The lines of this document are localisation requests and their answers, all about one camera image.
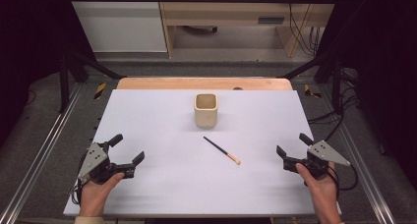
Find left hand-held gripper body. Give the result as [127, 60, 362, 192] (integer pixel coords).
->
[77, 140, 136, 186]

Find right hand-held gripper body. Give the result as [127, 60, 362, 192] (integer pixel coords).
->
[282, 140, 351, 182]

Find beige square cup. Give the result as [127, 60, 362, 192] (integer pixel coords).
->
[193, 92, 219, 130]

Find person's left hand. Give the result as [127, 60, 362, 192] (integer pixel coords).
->
[78, 172, 126, 218]

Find person's right hand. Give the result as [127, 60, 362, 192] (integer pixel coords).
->
[295, 161, 342, 223]

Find white table board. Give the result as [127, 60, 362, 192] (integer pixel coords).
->
[62, 88, 342, 218]

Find yellow black tape piece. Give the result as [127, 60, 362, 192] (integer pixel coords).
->
[303, 84, 323, 99]
[93, 83, 107, 100]

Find wooden table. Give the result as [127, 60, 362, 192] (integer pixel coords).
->
[116, 77, 293, 91]

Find black curtain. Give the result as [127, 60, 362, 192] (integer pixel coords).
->
[0, 0, 96, 146]
[314, 0, 417, 186]

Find white cabinet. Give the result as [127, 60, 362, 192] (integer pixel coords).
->
[65, 0, 168, 53]

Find wooden desk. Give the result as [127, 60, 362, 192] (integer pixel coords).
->
[156, 0, 340, 59]

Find black floor cables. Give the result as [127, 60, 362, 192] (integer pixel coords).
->
[307, 66, 362, 143]

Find aluminium rail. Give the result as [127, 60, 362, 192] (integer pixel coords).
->
[319, 85, 397, 224]
[0, 83, 83, 224]

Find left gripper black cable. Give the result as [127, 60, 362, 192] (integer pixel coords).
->
[70, 151, 91, 207]

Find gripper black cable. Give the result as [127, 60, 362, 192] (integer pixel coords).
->
[303, 164, 359, 198]
[70, 151, 91, 207]

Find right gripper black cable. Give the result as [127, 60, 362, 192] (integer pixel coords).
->
[303, 164, 359, 198]

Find black frame stand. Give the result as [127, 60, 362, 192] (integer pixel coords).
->
[58, 50, 127, 114]
[281, 50, 343, 114]

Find black hanging cables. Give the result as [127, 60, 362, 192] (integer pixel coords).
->
[287, 0, 324, 57]

